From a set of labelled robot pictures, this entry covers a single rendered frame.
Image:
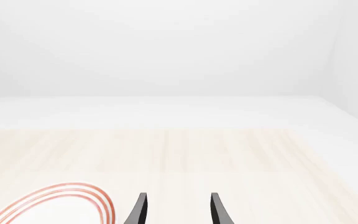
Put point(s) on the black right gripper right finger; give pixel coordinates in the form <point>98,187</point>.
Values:
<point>220,213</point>

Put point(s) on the white plate with red rings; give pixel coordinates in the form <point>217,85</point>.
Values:
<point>57,210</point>

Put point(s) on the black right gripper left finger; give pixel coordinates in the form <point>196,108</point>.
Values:
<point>139,212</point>

